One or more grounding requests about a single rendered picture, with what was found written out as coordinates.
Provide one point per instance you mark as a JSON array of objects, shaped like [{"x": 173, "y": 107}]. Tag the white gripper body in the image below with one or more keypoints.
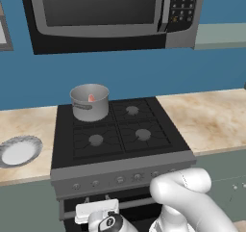
[{"x": 96, "y": 207}]

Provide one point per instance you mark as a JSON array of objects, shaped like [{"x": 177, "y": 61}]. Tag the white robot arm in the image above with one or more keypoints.
[{"x": 189, "y": 203}]

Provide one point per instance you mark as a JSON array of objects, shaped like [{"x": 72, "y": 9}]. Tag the grey metal pot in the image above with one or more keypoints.
[{"x": 93, "y": 110}]

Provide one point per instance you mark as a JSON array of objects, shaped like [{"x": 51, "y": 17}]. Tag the pink frozen meat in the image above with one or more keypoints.
[{"x": 91, "y": 97}]

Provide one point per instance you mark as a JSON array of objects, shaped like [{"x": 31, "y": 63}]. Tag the grey stove knob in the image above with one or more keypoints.
[
  {"x": 155, "y": 174},
  {"x": 76, "y": 186},
  {"x": 172, "y": 170},
  {"x": 137, "y": 177},
  {"x": 95, "y": 183},
  {"x": 120, "y": 179}
]

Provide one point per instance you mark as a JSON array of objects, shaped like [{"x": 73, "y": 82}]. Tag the black oven door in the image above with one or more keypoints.
[{"x": 68, "y": 207}]

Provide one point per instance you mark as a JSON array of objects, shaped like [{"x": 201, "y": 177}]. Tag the black gas stove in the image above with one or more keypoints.
[{"x": 121, "y": 162}]

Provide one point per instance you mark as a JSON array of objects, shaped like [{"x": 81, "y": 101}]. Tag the white plate with grey rim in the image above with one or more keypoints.
[{"x": 19, "y": 152}]

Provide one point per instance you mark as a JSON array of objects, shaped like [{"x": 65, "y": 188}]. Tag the grey-green base cupboard with knobs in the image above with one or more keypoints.
[{"x": 224, "y": 171}]

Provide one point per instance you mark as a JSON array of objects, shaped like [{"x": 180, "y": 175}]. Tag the grey microwave oven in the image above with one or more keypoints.
[{"x": 99, "y": 37}]

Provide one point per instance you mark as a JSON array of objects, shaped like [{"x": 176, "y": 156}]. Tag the grey framed wall cupboard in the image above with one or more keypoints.
[{"x": 4, "y": 30}]

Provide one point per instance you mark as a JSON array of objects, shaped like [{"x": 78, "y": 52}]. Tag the pale green wall cupboard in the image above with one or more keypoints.
[{"x": 221, "y": 35}]

